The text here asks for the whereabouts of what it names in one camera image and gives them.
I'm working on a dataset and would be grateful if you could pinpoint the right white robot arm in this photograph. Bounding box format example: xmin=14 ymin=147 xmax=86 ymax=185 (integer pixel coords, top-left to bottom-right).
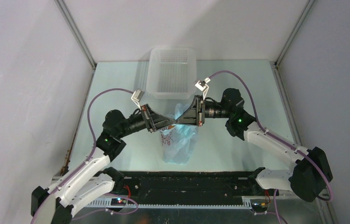
xmin=176 ymin=88 xmax=333 ymax=202

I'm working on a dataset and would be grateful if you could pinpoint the aluminium frame post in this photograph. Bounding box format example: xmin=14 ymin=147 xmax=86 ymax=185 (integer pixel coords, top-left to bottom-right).
xmin=274 ymin=0 xmax=317 ymax=68
xmin=54 ymin=0 xmax=97 ymax=70

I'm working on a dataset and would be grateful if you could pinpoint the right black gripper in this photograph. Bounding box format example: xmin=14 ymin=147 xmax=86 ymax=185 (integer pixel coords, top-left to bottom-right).
xmin=175 ymin=95 xmax=232 ymax=126

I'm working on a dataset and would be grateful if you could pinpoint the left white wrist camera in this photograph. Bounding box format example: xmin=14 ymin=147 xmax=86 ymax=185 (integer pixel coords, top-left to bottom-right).
xmin=131 ymin=89 xmax=144 ymax=109

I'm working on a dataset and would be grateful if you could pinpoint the left aluminium frame post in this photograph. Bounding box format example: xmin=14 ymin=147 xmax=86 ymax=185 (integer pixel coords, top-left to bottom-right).
xmin=54 ymin=0 xmax=97 ymax=70

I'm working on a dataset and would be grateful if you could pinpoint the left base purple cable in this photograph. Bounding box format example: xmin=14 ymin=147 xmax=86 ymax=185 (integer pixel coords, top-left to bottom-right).
xmin=79 ymin=191 xmax=139 ymax=217

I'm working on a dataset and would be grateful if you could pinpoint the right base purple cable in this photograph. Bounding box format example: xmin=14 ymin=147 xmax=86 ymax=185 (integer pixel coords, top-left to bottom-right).
xmin=250 ymin=189 xmax=288 ymax=224

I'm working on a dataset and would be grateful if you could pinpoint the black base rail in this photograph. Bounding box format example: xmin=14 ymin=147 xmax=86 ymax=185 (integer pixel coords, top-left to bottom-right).
xmin=94 ymin=168 xmax=267 ymax=208

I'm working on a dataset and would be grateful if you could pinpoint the white perforated plastic basket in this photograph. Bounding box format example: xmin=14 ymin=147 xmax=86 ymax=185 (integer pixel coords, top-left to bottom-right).
xmin=146 ymin=47 xmax=197 ymax=100

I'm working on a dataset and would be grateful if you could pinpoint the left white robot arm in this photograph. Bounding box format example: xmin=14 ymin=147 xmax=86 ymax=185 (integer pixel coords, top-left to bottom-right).
xmin=31 ymin=105 xmax=177 ymax=224

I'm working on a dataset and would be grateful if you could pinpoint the right aluminium frame post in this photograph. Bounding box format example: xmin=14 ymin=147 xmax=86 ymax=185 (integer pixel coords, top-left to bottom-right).
xmin=274 ymin=0 xmax=317 ymax=68

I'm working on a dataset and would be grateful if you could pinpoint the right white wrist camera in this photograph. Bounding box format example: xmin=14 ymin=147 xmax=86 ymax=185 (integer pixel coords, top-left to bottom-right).
xmin=194 ymin=77 xmax=211 ymax=100

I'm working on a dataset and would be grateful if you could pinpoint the light blue plastic bag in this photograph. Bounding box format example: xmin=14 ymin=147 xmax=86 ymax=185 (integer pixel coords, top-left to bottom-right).
xmin=159 ymin=103 xmax=200 ymax=164

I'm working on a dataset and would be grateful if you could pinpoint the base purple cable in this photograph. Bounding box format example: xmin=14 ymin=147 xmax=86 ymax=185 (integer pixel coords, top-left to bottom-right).
xmin=250 ymin=189 xmax=288 ymax=224
xmin=79 ymin=191 xmax=139 ymax=217

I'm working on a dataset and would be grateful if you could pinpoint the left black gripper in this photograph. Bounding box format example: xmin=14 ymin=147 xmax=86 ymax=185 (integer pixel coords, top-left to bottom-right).
xmin=117 ymin=104 xmax=175 ymax=138

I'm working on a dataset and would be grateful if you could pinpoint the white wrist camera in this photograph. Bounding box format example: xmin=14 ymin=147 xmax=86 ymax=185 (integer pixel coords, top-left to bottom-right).
xmin=131 ymin=89 xmax=144 ymax=109
xmin=194 ymin=77 xmax=211 ymax=100

